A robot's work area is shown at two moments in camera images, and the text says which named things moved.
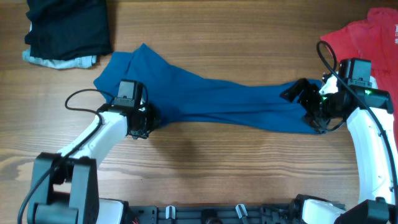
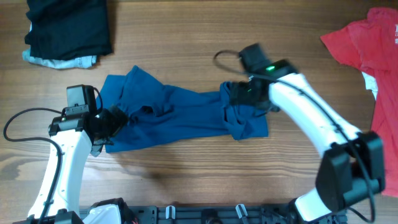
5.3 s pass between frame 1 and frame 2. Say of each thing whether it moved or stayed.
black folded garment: stayed
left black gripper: moved
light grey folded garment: stayed
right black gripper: moved
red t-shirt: stayed
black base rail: stayed
